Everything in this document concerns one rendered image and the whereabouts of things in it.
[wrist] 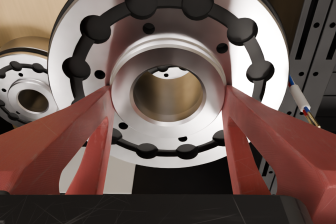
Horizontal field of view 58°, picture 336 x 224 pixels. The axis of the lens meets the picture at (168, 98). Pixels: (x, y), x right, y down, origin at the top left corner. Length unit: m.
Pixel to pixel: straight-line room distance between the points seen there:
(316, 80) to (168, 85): 0.10
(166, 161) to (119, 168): 0.18
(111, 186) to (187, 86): 0.19
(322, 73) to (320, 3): 0.05
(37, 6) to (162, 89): 0.18
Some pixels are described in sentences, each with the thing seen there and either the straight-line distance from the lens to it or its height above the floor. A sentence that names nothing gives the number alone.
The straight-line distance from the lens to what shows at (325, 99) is 0.37.
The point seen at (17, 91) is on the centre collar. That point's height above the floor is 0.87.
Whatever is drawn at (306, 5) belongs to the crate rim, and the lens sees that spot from 0.19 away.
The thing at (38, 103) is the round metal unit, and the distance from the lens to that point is 0.34.
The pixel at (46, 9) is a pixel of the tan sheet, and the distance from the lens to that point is 0.31.
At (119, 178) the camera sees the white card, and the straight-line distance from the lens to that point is 0.33.
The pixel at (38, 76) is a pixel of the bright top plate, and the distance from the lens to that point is 0.31.
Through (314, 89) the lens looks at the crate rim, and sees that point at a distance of 0.22.
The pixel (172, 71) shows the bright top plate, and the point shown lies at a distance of 0.28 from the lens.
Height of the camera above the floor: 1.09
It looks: 51 degrees down
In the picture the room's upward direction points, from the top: 177 degrees counter-clockwise
